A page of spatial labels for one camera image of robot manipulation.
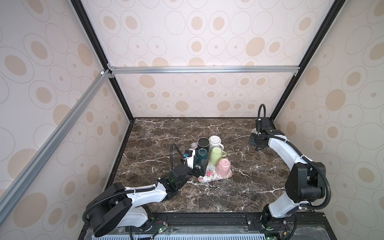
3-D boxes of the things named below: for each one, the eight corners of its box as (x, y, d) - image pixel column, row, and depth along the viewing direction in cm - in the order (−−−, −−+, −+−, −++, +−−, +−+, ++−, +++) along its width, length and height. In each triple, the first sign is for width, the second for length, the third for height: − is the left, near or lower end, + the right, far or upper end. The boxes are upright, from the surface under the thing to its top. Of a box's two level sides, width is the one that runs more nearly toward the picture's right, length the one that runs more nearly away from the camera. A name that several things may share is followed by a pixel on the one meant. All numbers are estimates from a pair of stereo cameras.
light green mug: (207, 160, 98) (208, 152, 90) (216, 151, 102) (218, 142, 95) (216, 166, 95) (217, 159, 87) (225, 157, 99) (227, 148, 92)
